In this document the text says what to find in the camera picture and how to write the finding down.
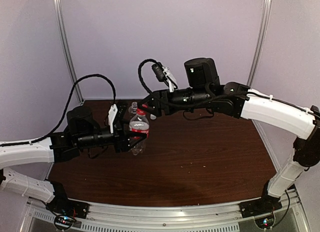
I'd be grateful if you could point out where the small cola bottle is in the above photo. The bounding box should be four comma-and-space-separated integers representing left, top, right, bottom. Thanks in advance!
129, 108, 150, 155

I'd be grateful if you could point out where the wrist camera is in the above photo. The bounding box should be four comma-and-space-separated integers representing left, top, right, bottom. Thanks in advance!
151, 63, 178, 93
104, 101, 128, 134

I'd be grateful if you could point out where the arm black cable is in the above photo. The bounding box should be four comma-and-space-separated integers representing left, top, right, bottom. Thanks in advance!
0, 74, 117, 147
137, 58, 241, 110

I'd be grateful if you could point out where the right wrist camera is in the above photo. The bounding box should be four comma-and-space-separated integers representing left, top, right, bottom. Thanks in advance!
151, 63, 178, 93

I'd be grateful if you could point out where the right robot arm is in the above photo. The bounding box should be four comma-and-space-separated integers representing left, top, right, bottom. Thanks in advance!
138, 58, 320, 213

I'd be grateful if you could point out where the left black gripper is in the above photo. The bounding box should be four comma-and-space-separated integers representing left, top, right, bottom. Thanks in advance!
76, 118, 147, 153

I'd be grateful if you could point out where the frame post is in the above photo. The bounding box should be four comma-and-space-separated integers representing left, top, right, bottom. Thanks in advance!
247, 0, 273, 87
51, 0, 84, 102

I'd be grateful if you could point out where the large clear plastic bottle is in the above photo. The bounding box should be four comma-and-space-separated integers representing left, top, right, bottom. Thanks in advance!
128, 101, 138, 117

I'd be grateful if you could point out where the aluminium front frame rail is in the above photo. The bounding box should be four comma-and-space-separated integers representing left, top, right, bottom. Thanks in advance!
18, 188, 311, 231

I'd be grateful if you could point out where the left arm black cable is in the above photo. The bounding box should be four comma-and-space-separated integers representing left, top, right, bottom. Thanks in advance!
0, 74, 117, 147

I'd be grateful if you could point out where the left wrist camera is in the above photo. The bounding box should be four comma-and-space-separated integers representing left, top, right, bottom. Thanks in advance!
104, 101, 128, 134

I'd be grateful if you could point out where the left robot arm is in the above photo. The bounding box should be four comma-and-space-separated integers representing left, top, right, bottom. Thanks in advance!
0, 104, 148, 214

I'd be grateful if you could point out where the right rear frame post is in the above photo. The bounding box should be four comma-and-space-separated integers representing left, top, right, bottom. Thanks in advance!
247, 0, 273, 87

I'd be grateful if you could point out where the left rear frame post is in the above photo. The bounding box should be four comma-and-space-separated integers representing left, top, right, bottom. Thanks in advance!
51, 0, 84, 102

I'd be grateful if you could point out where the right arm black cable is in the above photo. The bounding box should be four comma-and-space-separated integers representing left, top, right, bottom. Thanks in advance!
137, 58, 241, 110

